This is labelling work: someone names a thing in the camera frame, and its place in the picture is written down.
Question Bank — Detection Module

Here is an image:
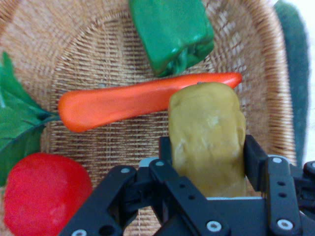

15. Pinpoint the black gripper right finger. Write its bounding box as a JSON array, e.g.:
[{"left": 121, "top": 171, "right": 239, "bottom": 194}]
[{"left": 243, "top": 134, "right": 315, "bottom": 236}]

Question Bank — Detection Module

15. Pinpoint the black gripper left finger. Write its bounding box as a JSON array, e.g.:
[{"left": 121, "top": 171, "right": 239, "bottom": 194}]
[{"left": 59, "top": 136, "right": 229, "bottom": 236}]

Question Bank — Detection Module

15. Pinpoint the brown yellow toy potato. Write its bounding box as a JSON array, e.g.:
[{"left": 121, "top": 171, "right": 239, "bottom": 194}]
[{"left": 168, "top": 82, "right": 248, "bottom": 199}]

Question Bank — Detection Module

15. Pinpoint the red toy tomato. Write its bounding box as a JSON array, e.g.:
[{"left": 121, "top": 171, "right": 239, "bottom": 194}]
[{"left": 3, "top": 152, "right": 94, "bottom": 236}]

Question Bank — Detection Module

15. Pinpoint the dark green toy cucumber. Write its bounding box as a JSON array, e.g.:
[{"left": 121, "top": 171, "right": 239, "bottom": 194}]
[{"left": 273, "top": 0, "right": 311, "bottom": 169}]

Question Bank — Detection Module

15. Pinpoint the green toy bell pepper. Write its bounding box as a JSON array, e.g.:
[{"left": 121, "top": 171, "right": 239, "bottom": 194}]
[{"left": 129, "top": 0, "right": 215, "bottom": 78}]

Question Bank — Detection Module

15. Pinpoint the woven wicker basket with handles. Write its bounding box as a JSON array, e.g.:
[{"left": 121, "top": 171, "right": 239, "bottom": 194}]
[{"left": 0, "top": 0, "right": 297, "bottom": 236}]

